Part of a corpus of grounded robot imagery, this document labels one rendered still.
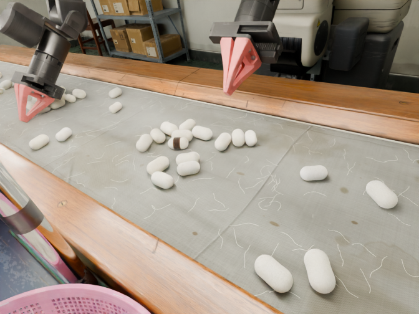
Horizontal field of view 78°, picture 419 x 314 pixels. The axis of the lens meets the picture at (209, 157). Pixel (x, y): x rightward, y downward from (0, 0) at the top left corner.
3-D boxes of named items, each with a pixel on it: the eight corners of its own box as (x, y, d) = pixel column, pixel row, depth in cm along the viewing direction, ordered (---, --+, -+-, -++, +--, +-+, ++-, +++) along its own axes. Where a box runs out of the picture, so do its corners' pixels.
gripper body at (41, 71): (32, 83, 52) (46, 50, 53) (10, 78, 57) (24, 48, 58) (63, 97, 58) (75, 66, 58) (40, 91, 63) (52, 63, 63)
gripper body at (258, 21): (269, 33, 35) (286, -16, 35) (207, 32, 40) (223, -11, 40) (280, 59, 40) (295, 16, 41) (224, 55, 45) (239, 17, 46)
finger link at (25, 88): (10, 118, 53) (28, 76, 53) (-4, 111, 56) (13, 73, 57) (43, 128, 59) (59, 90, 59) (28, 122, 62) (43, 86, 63)
